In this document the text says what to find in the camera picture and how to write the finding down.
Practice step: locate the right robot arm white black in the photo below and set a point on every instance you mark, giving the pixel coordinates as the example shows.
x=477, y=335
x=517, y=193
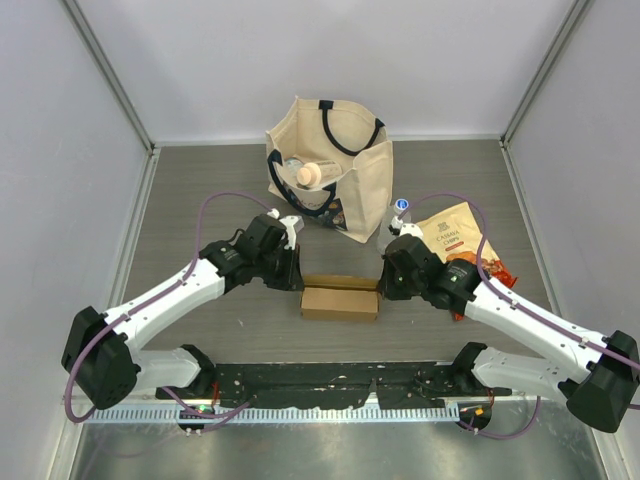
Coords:
x=595, y=376

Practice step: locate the brown cardboard box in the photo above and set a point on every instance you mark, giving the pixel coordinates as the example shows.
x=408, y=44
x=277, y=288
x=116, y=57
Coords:
x=339, y=298

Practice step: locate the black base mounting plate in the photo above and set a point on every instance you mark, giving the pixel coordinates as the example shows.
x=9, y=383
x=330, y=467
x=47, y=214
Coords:
x=337, y=386

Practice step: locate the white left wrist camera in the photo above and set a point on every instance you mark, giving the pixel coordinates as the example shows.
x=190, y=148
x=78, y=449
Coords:
x=293, y=224

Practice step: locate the cassava chips snack bag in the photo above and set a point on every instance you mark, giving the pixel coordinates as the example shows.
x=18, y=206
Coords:
x=454, y=234

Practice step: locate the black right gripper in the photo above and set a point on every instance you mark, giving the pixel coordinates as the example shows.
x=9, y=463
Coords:
x=387, y=289

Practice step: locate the beige canvas tote bag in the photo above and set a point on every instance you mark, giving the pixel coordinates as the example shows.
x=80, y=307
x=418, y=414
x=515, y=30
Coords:
x=344, y=132

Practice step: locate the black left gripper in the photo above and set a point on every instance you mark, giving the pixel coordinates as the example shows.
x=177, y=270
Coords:
x=293, y=279

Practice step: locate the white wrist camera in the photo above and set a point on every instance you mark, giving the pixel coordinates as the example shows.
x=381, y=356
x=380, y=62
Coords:
x=407, y=227
x=293, y=224

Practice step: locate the white item in bag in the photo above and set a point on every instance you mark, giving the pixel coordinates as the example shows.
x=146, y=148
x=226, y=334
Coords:
x=294, y=163

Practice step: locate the peach capped bottle in bag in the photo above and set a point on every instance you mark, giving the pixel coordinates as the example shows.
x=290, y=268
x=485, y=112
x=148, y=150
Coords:
x=313, y=174

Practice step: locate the clear plastic water bottle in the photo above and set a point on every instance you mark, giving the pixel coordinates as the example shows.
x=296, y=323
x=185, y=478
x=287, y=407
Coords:
x=384, y=237

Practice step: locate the white slotted cable duct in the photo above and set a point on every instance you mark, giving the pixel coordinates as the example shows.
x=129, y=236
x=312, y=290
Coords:
x=371, y=413

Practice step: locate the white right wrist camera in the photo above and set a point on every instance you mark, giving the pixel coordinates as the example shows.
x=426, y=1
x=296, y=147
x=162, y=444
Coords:
x=407, y=227

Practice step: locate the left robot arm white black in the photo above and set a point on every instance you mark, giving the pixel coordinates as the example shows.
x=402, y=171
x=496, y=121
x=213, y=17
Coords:
x=106, y=354

